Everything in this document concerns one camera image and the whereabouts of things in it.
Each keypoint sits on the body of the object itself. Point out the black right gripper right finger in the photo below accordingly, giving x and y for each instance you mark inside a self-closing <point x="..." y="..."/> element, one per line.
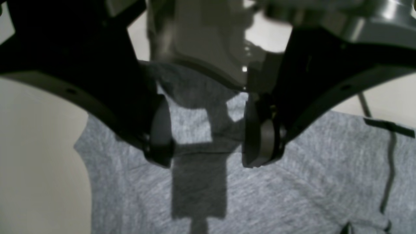
<point x="316" y="72"/>

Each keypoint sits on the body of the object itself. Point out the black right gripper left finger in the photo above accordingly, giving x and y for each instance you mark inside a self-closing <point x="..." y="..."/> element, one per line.
<point x="80" y="50"/>

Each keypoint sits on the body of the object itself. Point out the grey T-shirt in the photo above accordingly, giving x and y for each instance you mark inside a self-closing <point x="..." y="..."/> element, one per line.
<point x="343" y="175"/>

